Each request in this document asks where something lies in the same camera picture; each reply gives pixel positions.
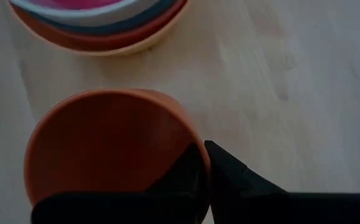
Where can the pink bowl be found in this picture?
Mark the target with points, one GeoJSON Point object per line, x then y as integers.
{"type": "Point", "coordinates": [74, 3]}

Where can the large red bowl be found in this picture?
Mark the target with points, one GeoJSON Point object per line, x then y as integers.
{"type": "Point", "coordinates": [105, 43]}

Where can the orange bowl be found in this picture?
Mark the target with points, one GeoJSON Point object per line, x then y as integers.
{"type": "Point", "coordinates": [105, 140]}

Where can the dark blue bowl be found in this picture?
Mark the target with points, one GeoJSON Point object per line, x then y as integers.
{"type": "Point", "coordinates": [111, 30]}

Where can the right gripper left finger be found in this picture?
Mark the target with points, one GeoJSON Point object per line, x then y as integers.
{"type": "Point", "coordinates": [120, 207]}

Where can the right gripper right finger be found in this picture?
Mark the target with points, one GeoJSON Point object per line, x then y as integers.
{"type": "Point", "coordinates": [260, 205]}

